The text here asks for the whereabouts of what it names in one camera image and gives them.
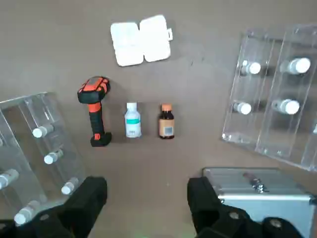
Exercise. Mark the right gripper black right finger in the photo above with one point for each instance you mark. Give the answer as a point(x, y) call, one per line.
point(203, 205)

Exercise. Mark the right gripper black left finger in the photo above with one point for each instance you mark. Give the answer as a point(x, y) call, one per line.
point(81, 205)

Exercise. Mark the orange black barcode scanner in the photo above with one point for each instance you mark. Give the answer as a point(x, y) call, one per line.
point(96, 119)

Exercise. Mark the brown medicine bottle orange cap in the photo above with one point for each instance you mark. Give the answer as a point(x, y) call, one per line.
point(166, 124)

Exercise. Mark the white medicine bottle green label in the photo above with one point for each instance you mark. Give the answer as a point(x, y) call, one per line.
point(133, 124)

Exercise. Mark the small white-capped vial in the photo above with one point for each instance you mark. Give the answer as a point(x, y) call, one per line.
point(67, 189)
point(38, 132)
point(244, 108)
point(7, 178)
point(21, 218)
point(49, 158)
point(253, 67)

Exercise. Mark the aluminium case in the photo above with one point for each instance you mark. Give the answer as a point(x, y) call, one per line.
point(272, 200)

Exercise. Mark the clear acrylic wedge shelf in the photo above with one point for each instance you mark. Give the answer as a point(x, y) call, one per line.
point(62, 129)

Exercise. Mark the clear acrylic flat rack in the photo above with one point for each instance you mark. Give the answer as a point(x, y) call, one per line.
point(270, 138)

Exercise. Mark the large white-capped bottle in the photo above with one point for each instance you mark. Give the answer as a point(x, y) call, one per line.
point(299, 65)
point(289, 106)

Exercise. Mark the white plastic pill box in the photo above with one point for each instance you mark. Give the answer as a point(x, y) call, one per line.
point(138, 42)

